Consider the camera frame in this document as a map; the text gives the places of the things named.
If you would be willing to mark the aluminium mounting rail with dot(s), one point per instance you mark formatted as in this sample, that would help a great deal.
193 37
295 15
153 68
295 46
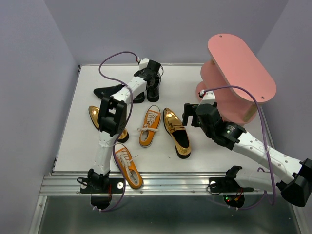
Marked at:
154 184

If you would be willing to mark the black loafer back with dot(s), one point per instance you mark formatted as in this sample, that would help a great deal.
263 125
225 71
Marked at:
154 93

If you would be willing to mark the gold loafer right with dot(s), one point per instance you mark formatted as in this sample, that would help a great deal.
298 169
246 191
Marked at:
173 126

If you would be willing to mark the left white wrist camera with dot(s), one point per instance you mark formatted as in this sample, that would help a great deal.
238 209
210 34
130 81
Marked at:
143 63

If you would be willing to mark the black loafer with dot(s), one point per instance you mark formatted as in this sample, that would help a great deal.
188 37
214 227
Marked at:
108 91
154 93

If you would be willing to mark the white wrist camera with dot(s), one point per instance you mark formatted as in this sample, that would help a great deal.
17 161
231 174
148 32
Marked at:
143 63
206 97

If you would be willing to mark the pink shoe shelf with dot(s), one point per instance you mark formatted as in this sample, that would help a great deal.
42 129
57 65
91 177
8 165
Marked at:
239 79

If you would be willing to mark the gold loafer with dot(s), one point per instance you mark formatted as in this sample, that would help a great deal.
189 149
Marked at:
93 113
173 126

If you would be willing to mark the orange sneaker front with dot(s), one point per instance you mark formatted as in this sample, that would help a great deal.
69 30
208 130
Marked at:
125 162

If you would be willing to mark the orange sneaker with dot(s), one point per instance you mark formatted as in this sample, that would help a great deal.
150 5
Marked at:
150 126
125 162

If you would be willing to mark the orange sneaker centre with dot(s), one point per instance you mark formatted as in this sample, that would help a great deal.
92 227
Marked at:
150 126

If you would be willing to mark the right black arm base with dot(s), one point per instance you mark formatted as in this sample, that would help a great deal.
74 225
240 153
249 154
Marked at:
227 184

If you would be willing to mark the gold loafer left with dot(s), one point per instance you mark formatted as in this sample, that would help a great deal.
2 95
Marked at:
93 113

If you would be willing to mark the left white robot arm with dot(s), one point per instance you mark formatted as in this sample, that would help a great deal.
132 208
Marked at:
112 117

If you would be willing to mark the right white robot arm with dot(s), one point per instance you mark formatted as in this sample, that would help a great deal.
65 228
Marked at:
292 177

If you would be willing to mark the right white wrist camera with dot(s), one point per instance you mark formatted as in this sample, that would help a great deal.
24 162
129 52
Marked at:
206 97

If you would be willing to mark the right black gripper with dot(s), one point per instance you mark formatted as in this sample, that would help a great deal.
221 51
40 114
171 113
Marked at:
189 109

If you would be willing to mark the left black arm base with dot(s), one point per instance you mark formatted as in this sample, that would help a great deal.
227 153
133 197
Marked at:
100 183

